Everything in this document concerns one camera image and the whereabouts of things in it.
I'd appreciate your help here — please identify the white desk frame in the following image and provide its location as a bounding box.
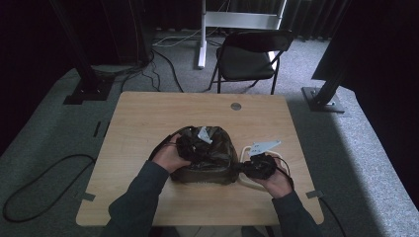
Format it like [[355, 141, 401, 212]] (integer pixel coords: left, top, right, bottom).
[[197, 0, 289, 70]]

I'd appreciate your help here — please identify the black metal stand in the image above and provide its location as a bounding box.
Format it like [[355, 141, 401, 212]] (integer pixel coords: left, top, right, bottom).
[[301, 62, 347, 115], [48, 0, 115, 106]]

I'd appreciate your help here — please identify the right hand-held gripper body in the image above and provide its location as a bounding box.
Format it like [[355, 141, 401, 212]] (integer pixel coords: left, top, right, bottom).
[[242, 139, 283, 181]]

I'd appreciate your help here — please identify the cream plastic bin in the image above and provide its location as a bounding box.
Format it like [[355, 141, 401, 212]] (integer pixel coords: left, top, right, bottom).
[[170, 166, 239, 187]]

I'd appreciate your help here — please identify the white floor cable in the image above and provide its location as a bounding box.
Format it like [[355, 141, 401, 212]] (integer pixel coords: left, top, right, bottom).
[[152, 28, 203, 48]]

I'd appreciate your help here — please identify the right hand-held gripper cable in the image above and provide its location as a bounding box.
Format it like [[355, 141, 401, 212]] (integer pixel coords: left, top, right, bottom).
[[272, 155, 294, 192]]

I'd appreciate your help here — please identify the black floor cable loop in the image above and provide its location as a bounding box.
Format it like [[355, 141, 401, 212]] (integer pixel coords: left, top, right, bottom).
[[2, 153, 98, 224]]

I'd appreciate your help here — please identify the person's right hand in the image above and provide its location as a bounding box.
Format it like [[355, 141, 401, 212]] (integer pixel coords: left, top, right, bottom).
[[255, 162, 294, 199]]

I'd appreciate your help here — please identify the person's left hand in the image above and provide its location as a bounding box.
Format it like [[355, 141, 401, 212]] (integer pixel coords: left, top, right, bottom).
[[151, 142, 192, 174]]

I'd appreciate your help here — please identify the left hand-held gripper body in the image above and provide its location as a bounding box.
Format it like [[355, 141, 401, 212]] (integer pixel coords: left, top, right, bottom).
[[175, 125, 213, 163]]

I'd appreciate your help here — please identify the black floor cable bundle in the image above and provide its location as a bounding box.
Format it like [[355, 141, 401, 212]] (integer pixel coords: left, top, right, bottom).
[[120, 48, 186, 94]]

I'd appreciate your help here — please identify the black folding chair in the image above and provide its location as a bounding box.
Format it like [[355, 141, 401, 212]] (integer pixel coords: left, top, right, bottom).
[[209, 30, 295, 96]]

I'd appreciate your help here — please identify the dark cloth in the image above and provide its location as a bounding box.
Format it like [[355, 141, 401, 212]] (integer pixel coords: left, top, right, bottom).
[[310, 0, 419, 205]]

